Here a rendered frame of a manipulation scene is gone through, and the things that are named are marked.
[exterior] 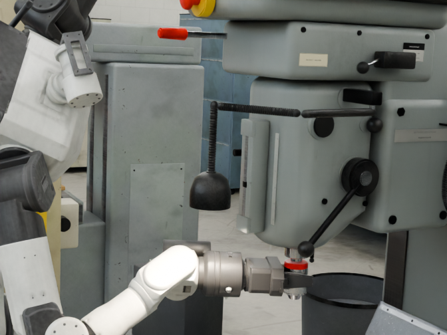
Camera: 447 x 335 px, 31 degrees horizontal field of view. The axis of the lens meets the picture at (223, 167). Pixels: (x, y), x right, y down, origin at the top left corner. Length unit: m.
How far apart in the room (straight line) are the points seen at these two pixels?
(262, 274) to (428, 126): 0.42
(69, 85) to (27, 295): 0.38
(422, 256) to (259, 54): 0.66
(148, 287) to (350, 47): 0.57
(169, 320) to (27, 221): 0.62
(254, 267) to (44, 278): 0.39
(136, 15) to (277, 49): 9.79
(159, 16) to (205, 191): 9.98
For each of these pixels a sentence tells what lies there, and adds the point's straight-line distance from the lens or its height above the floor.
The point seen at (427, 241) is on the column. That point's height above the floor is 1.27.
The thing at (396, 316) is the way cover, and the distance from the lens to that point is 1.93.
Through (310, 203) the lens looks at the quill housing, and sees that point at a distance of 1.46.
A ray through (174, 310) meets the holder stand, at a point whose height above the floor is 1.05.
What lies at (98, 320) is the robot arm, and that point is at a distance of 1.49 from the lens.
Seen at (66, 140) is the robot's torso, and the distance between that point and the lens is 1.55.
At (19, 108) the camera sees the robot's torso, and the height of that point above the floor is 1.55.
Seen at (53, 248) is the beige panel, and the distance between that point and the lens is 3.22.
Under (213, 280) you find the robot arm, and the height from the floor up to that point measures 1.24.
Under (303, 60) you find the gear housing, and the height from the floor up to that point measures 1.66.
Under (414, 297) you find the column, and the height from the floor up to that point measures 1.13.
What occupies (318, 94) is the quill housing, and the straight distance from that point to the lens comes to 1.43.
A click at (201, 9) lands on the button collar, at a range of 1.39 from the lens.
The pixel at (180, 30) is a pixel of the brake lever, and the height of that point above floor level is 1.71.
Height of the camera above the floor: 1.69
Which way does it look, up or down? 9 degrees down
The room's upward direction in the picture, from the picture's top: 3 degrees clockwise
